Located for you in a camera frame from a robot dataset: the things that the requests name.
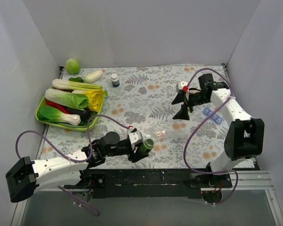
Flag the floral table mat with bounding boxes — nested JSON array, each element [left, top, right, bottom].
[[37, 65, 250, 170]]

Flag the green pill bottle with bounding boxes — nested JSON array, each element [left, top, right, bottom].
[[140, 138, 154, 153]]

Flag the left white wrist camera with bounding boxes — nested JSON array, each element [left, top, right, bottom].
[[128, 129, 143, 145]]

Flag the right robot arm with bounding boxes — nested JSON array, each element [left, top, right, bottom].
[[172, 73, 265, 187]]

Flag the green cabbage ball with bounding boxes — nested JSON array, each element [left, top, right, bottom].
[[65, 58, 81, 74]]

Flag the purple cable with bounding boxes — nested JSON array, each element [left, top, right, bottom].
[[183, 68, 239, 206], [15, 114, 136, 217]]

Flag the clear weekly pill organizer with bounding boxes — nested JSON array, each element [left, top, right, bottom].
[[144, 131, 167, 142]]

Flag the red chili pepper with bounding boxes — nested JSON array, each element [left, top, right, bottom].
[[45, 99, 69, 114]]

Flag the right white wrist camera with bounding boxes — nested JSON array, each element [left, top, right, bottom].
[[176, 81, 189, 93]]

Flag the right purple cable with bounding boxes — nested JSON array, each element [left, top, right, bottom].
[[183, 68, 239, 206]]

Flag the white cap pill bottle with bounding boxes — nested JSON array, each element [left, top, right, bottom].
[[110, 73, 120, 88]]

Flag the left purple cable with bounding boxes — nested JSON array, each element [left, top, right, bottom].
[[15, 114, 136, 217]]

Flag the green bok choy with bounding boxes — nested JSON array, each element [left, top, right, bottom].
[[37, 105, 81, 126]]

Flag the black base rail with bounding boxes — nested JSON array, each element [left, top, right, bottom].
[[64, 169, 232, 199]]

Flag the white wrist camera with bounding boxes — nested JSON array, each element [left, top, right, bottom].
[[176, 81, 189, 93], [128, 129, 143, 145]]

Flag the purple eggplant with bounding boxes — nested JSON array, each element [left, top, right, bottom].
[[66, 107, 92, 121]]

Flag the yellow leafy vegetable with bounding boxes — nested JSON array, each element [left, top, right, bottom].
[[85, 89, 104, 112]]

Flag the white radish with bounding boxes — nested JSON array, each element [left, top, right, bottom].
[[84, 70, 103, 83]]

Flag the blue pill organizer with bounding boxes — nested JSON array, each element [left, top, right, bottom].
[[203, 107, 224, 124]]

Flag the green vegetable tray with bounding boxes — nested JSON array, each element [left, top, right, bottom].
[[35, 87, 108, 132]]

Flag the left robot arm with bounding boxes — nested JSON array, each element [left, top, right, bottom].
[[6, 130, 154, 203]]

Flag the napa cabbage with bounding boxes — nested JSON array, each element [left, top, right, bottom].
[[45, 89, 89, 111]]

